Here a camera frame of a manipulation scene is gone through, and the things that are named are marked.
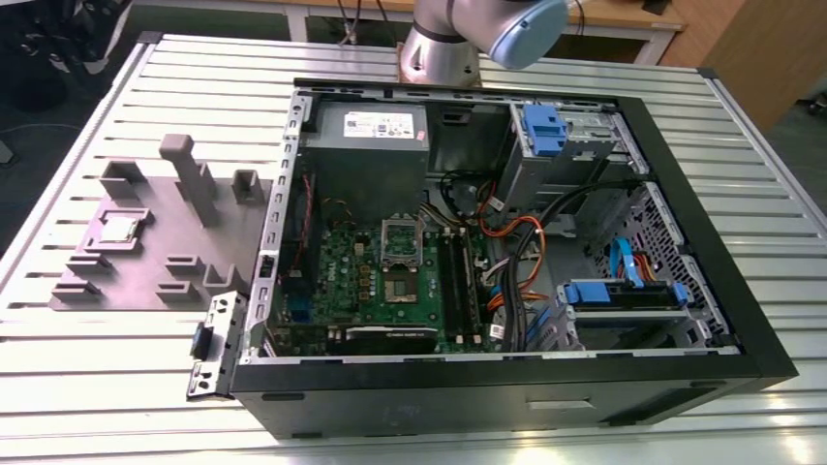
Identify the grey metal drive cage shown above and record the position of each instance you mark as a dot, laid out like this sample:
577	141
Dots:
549	174

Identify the wooden desk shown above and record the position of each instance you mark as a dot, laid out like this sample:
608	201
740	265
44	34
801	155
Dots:
620	14

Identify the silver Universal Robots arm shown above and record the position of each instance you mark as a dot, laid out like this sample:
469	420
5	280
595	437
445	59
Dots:
439	53

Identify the metal disk bay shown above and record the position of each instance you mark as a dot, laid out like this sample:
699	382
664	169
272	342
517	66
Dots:
632	317

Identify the green motherboard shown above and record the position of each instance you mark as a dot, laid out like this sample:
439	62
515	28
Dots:
413	315

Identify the black open PC case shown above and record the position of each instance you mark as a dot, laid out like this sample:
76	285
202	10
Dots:
452	397

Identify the blue plastic drive latch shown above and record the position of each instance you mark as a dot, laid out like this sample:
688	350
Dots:
545	131

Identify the grey power supply unit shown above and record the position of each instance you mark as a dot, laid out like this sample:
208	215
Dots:
361	169

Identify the grey metal card bracket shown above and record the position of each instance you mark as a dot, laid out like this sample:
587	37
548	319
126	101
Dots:
222	315

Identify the black graphics card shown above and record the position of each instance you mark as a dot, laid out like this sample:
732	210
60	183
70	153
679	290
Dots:
387	339

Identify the blue board connector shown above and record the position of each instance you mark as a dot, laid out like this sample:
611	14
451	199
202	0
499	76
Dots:
300	310

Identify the grey plastic parts rack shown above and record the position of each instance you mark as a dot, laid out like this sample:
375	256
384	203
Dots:
174	271

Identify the wooden cabinet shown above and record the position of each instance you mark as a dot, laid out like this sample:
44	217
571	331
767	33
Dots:
761	48

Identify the silver square CPU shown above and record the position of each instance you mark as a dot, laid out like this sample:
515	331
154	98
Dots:
117	228

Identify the blue disk carrier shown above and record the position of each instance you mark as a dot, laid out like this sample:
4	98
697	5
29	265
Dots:
591	294

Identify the black RAM slot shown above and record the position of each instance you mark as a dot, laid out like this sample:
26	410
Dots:
468	290
449	281

